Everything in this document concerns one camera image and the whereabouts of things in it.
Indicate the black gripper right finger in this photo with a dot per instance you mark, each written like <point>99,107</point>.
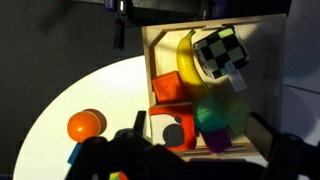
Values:
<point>293,160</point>

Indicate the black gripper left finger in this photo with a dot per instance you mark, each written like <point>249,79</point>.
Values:
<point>110,160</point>

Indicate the teal toy cube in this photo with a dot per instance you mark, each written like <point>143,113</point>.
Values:
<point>75,154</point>

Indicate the orange toy fruit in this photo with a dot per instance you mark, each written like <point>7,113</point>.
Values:
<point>83,126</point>

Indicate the light green toy cube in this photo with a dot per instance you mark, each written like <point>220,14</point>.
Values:
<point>237,116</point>

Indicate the magenta toy cube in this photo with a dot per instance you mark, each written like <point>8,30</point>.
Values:
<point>216,140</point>

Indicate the yellow toy banana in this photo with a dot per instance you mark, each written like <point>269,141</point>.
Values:
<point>186,66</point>

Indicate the light wooden tray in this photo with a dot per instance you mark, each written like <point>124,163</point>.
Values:
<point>166,50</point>

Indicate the small orange red cube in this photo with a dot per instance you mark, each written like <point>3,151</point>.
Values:
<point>168,86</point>

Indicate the white paper tag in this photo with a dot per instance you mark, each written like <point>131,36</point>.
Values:
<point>237,81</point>

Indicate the black floor equipment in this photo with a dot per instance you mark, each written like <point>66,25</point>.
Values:
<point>119,30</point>

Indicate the black white checkered cube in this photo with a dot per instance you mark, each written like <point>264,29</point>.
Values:
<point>220,50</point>

